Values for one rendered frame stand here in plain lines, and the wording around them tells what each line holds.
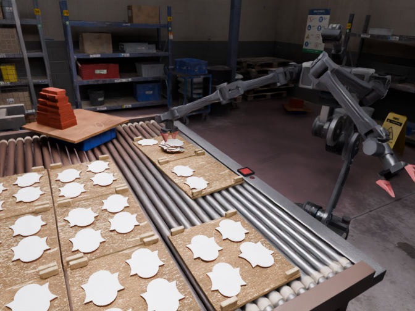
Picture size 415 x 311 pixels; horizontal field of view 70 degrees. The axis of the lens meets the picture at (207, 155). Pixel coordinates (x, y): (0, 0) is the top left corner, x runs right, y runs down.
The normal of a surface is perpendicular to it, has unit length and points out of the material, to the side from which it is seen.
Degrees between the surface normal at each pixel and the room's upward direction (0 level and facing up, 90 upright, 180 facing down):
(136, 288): 0
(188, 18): 90
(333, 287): 0
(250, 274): 0
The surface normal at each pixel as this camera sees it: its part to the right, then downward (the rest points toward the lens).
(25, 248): 0.04, -0.90
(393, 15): -0.88, 0.18
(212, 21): 0.48, 0.39
